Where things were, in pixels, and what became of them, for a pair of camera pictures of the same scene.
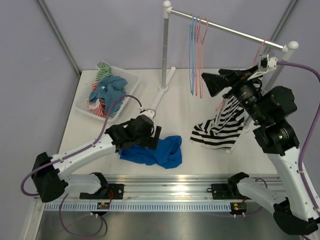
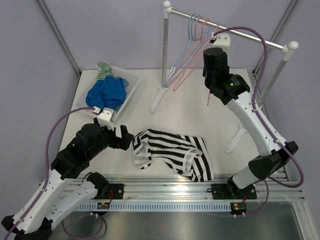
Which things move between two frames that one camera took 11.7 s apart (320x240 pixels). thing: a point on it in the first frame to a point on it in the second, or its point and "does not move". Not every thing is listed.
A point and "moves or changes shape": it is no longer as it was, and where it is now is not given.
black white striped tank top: x=223 y=130 to x=186 y=155
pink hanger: x=201 y=42 to x=195 y=55
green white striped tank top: x=104 y=70 does not move
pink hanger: x=198 y=37 to x=197 y=41
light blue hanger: x=193 y=50 moves or changes shape
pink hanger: x=223 y=103 to x=209 y=90
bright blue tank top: x=168 y=153 to x=106 y=93
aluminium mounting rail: x=180 y=188 does not move
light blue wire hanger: x=191 y=51 to x=191 y=44
